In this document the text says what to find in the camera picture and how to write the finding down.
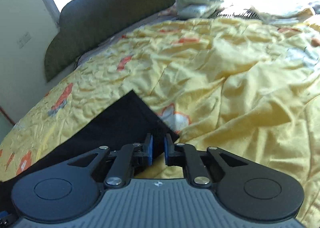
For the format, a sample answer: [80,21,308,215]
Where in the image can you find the yellow carrot print quilt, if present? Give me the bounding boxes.
[1,16,319,227]

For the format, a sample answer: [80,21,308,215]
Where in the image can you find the green quilted headboard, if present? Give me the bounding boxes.
[44,0,175,82]

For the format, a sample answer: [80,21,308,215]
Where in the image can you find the white wall socket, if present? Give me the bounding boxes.
[17,32,31,48]

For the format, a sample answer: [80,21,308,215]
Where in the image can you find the black pants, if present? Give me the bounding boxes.
[0,89,181,216]

